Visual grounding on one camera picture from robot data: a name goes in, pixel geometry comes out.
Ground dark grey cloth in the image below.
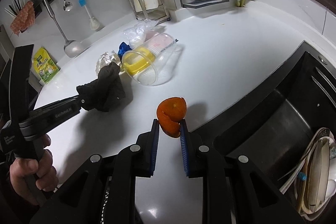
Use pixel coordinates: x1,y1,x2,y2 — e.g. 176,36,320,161
76,62,126,112

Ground blue plastic ribbon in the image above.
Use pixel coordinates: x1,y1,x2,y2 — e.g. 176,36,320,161
117,42,131,60

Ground yellow plastic handle ring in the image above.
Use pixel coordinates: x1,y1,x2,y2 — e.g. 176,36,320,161
122,47,157,76

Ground clear plastic cup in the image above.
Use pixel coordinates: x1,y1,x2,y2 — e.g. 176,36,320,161
121,38,177,86

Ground clear plastic bag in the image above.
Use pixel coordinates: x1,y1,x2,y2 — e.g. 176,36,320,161
123,19,158,49

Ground orange peel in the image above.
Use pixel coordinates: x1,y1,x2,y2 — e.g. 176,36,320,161
156,97,187,138

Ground black kitchen sink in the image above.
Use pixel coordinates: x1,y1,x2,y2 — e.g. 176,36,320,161
195,42,335,186

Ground person's left hand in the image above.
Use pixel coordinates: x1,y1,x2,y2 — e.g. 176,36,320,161
10,135,59,205

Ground yellow green seasoning pouch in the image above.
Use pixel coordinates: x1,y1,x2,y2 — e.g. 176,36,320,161
33,47,59,84

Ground steel ladle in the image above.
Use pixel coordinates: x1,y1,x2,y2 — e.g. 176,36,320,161
42,0,85,58

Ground blue white bottle brush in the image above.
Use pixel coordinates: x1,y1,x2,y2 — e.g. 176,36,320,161
78,0,100,31

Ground dirty dishes in sink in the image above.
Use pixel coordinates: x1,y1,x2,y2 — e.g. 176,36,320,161
280,127,335,223

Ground small steel spoon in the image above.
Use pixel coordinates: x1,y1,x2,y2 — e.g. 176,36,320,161
63,0,73,12

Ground orange patterned dish cloth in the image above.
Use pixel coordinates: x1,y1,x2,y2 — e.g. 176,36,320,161
10,1,35,36

